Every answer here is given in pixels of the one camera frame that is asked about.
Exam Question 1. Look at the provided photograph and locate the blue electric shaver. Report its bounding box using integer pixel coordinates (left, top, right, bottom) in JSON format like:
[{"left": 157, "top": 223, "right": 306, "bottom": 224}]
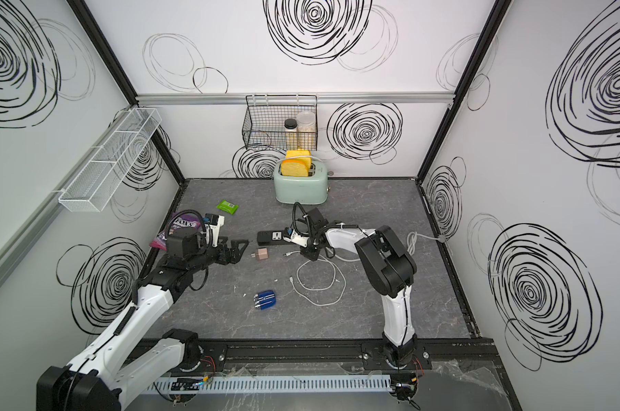
[{"left": 253, "top": 290, "right": 277, "bottom": 310}]

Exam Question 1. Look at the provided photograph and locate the mint green toaster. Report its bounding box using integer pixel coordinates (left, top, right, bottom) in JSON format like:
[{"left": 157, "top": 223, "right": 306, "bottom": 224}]
[{"left": 273, "top": 156, "right": 329, "bottom": 206}]

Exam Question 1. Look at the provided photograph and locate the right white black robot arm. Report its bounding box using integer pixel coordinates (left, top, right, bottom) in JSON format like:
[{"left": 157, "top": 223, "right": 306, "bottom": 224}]
[{"left": 282, "top": 202, "right": 417, "bottom": 369}]

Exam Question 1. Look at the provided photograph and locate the white wire wall shelf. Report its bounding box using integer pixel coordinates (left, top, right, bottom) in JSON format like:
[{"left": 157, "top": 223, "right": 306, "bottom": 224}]
[{"left": 58, "top": 107, "right": 162, "bottom": 212}]

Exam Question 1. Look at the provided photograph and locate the yellow sponge back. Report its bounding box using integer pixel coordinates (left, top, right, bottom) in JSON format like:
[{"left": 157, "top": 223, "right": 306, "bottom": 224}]
[{"left": 285, "top": 150, "right": 312, "bottom": 169}]

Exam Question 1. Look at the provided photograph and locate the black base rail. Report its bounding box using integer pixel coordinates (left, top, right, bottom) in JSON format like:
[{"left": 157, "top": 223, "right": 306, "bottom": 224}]
[{"left": 129, "top": 337, "right": 501, "bottom": 372}]

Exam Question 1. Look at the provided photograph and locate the yellow sponge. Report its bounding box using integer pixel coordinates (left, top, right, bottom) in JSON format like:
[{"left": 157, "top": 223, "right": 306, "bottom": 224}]
[
  {"left": 280, "top": 159, "right": 312, "bottom": 178},
  {"left": 285, "top": 150, "right": 312, "bottom": 169}
]

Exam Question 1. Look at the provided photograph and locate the black power strip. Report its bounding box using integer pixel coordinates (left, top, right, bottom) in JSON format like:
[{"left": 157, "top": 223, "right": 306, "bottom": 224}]
[{"left": 257, "top": 229, "right": 292, "bottom": 247}]

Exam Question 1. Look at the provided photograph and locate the white lid clear jar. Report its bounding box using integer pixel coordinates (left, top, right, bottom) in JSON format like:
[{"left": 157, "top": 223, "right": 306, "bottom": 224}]
[{"left": 295, "top": 111, "right": 317, "bottom": 151}]

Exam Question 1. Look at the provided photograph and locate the white slotted cable duct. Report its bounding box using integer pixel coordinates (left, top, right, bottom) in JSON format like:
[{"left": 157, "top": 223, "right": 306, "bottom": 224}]
[{"left": 143, "top": 375, "right": 393, "bottom": 397}]

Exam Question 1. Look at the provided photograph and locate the white USB charging cable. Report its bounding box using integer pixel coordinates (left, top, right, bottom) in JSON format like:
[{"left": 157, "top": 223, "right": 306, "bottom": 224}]
[{"left": 283, "top": 250, "right": 362, "bottom": 308}]

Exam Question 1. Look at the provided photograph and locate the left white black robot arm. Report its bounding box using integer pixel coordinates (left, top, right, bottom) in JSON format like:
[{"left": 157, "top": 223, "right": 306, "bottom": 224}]
[{"left": 36, "top": 210, "right": 249, "bottom": 410}]

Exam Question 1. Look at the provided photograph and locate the green candy packet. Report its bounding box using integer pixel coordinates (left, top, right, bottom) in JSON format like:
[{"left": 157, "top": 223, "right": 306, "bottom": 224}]
[{"left": 217, "top": 200, "right": 239, "bottom": 215}]

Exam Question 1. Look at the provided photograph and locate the yellow sponge front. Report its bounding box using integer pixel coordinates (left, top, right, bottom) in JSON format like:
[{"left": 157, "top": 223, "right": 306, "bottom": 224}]
[{"left": 280, "top": 159, "right": 312, "bottom": 178}]

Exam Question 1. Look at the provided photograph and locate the black lid spice jar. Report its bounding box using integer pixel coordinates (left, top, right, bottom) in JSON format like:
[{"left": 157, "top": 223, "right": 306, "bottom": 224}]
[{"left": 284, "top": 118, "right": 299, "bottom": 151}]

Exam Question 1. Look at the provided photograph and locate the purple Fox's candy bag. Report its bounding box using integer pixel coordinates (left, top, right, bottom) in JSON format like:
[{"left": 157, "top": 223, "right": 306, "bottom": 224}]
[{"left": 150, "top": 214, "right": 200, "bottom": 251}]

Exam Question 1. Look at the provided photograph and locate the black wire basket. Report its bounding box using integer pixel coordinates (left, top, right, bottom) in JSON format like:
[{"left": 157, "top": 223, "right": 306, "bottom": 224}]
[{"left": 241, "top": 94, "right": 318, "bottom": 151}]

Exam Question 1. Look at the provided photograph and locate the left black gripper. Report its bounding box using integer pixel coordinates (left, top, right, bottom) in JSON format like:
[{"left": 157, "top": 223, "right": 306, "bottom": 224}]
[{"left": 187, "top": 235, "right": 248, "bottom": 275}]

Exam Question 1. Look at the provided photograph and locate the pink USB charger adapter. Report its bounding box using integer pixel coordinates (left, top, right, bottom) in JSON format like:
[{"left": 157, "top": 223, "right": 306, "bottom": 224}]
[{"left": 253, "top": 248, "right": 269, "bottom": 260}]

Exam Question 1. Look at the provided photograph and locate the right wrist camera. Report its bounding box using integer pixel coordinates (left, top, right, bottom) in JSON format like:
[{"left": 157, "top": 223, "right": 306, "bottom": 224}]
[{"left": 282, "top": 228, "right": 310, "bottom": 248}]

